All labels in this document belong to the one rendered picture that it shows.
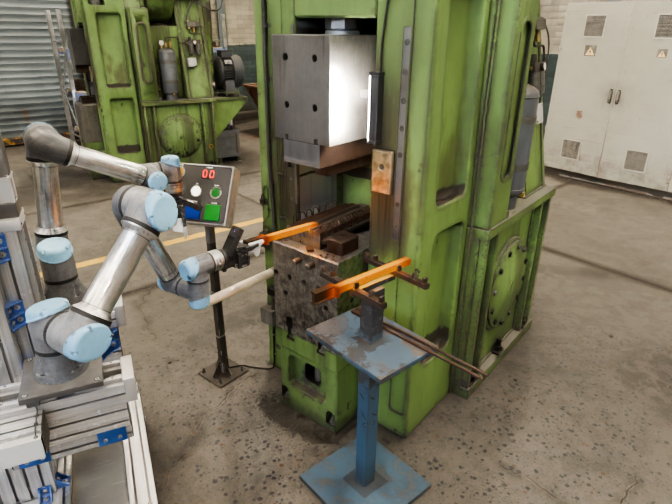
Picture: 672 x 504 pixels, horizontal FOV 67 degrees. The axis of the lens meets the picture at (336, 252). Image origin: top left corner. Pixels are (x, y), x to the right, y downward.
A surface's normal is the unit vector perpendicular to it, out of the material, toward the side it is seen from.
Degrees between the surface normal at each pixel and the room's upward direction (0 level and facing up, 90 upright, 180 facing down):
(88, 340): 95
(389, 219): 90
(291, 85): 90
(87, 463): 0
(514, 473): 0
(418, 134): 90
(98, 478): 0
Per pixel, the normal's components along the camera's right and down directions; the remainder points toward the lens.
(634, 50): -0.74, 0.27
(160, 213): 0.90, 0.10
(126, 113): 0.55, 0.34
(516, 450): 0.01, -0.91
